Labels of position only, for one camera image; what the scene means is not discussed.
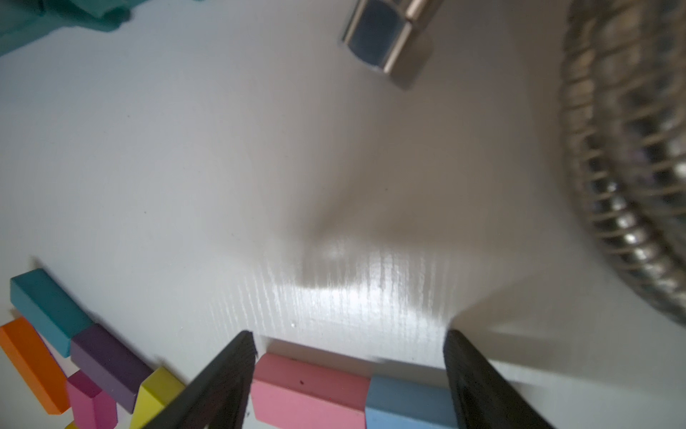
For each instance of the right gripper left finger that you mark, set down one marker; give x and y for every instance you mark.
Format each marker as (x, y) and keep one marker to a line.
(218, 396)

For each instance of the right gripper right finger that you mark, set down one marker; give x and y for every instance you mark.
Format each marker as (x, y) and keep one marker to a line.
(482, 397)

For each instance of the long yellow-green block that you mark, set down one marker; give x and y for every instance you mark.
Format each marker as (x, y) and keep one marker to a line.
(155, 394)

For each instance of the pink block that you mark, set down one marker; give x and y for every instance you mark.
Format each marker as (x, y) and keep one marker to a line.
(288, 393)

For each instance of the light blue block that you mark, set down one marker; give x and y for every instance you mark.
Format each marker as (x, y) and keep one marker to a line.
(393, 403)

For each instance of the purple block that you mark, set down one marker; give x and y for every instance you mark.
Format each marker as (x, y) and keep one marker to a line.
(110, 364)

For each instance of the magenta block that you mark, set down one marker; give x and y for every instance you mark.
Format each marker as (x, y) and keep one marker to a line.
(92, 407)

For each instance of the teal block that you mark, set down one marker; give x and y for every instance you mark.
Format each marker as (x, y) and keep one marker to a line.
(49, 309)

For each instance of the orange long block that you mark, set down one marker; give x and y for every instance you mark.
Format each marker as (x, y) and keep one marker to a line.
(36, 365)

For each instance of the green plastic tool case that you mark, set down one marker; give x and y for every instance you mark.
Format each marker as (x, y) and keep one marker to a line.
(25, 21)

